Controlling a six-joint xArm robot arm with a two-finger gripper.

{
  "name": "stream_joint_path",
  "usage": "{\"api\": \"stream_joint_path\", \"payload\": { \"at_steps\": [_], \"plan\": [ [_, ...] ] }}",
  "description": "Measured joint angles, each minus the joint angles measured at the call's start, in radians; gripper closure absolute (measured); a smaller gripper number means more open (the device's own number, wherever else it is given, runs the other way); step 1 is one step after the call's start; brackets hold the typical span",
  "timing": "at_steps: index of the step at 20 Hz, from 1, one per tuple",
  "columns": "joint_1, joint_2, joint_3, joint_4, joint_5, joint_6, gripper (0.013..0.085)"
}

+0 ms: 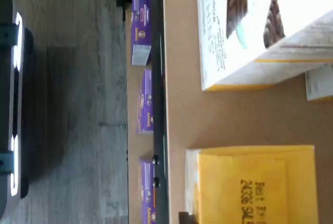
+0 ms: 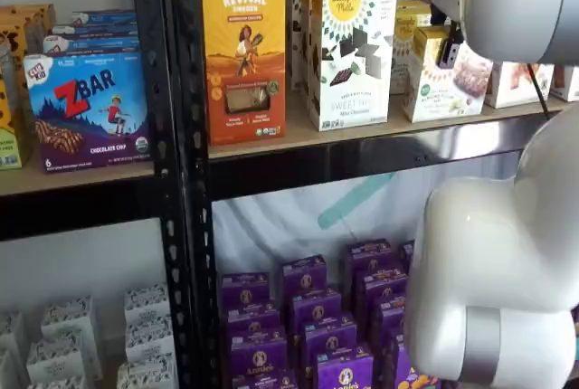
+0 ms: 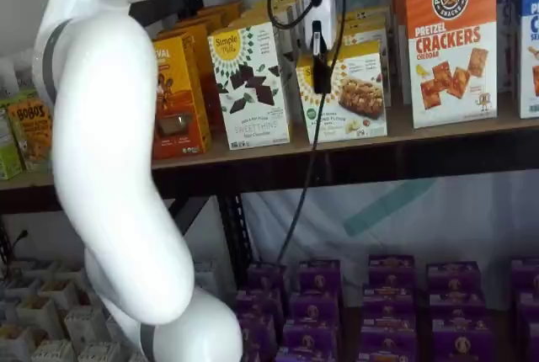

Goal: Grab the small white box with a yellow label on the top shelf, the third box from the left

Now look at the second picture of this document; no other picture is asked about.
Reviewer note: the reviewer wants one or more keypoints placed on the white teal backdrop sheet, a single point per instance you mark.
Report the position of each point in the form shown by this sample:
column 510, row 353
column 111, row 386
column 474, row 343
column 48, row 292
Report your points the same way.
column 280, row 226

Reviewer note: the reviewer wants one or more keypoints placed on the white box far right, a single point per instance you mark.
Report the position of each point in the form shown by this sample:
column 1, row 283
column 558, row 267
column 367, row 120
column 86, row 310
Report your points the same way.
column 502, row 86

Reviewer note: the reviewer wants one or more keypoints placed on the wooden shelf board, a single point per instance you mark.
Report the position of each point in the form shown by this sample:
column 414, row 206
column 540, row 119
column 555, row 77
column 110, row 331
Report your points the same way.
column 298, row 132
column 90, row 178

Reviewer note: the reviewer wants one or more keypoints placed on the yellow green snack box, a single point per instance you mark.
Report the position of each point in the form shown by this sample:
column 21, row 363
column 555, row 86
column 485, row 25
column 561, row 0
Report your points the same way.
column 10, row 135

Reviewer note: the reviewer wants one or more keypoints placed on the Simple Mills almond bars box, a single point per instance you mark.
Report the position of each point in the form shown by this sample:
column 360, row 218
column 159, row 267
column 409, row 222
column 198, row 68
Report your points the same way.
column 434, row 90
column 409, row 6
column 405, row 54

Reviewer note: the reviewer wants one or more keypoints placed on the orange Revival snack box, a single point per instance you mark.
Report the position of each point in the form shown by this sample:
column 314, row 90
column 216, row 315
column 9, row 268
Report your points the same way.
column 244, row 59

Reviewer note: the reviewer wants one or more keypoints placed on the white patterned small box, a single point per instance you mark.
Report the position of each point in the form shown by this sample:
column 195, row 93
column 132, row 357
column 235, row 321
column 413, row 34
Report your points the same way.
column 149, row 339
column 56, row 359
column 56, row 383
column 147, row 303
column 68, row 321
column 147, row 373

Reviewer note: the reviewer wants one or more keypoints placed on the orange chocolate chip cookie box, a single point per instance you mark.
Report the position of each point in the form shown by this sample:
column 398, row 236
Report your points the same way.
column 31, row 22

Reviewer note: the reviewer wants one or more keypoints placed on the black metal shelf rack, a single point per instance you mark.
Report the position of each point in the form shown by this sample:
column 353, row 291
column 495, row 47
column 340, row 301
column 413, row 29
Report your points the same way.
column 316, row 167
column 68, row 208

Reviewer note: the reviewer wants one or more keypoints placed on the purple Annie's snack box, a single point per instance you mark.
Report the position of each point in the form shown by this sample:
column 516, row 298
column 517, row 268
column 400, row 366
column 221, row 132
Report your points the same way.
column 330, row 337
column 389, row 316
column 259, row 355
column 244, row 291
column 315, row 310
column 407, row 255
column 344, row 371
column 398, row 368
column 253, row 323
column 370, row 258
column 304, row 277
column 264, row 381
column 382, row 285

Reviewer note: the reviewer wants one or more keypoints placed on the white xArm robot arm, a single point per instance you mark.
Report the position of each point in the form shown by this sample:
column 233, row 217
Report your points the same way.
column 497, row 249

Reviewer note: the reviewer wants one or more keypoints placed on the blue Clif ZBar box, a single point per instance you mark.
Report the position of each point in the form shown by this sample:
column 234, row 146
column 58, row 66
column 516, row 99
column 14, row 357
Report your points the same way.
column 90, row 44
column 103, row 17
column 95, row 30
column 86, row 108

